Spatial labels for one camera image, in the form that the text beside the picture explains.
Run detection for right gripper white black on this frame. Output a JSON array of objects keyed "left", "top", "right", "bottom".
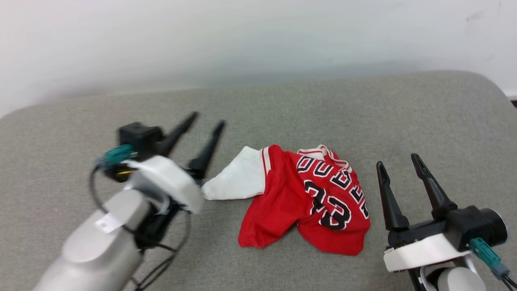
[{"left": 376, "top": 154, "right": 471, "bottom": 272}]

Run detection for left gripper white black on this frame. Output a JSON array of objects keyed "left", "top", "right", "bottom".
[{"left": 125, "top": 112, "right": 226, "bottom": 249}]

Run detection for red basketball jersey white sleeves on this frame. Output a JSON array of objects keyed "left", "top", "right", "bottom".
[{"left": 201, "top": 144, "right": 371, "bottom": 256}]

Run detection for grey fabric sofa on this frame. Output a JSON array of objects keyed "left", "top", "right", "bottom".
[{"left": 0, "top": 71, "right": 517, "bottom": 291}]

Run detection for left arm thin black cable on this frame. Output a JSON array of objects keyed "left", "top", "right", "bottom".
[{"left": 89, "top": 166, "right": 191, "bottom": 291}]

